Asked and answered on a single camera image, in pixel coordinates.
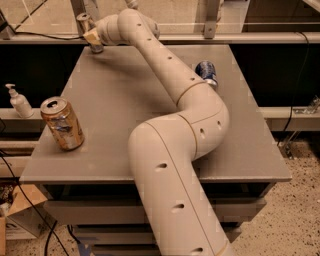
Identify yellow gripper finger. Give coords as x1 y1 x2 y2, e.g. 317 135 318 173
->
83 28 102 45

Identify silver redbull can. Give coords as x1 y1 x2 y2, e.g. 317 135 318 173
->
77 13 104 54

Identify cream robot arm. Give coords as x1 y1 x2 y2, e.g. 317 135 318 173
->
84 9 235 256

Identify orange soda can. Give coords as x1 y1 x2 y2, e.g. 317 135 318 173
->
40 96 84 151

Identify blue pepsi can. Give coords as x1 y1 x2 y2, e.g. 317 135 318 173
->
195 61 218 90

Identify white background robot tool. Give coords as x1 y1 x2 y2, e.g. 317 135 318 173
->
125 0 138 9

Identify grey drawer cabinet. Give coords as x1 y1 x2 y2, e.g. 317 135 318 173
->
21 45 290 256

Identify white pump bottle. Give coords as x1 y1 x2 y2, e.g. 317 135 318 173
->
5 84 34 118

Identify cardboard box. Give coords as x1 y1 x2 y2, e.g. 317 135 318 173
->
1 184 47 243

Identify grey metal post left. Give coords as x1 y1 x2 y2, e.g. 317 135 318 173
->
70 0 86 36

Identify grey metal post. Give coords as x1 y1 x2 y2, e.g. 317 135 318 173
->
203 0 220 39
70 0 86 36

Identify black cable on ledge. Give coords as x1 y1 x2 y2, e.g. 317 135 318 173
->
14 31 84 42

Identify black floor cable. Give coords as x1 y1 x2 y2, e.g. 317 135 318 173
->
0 149 71 256

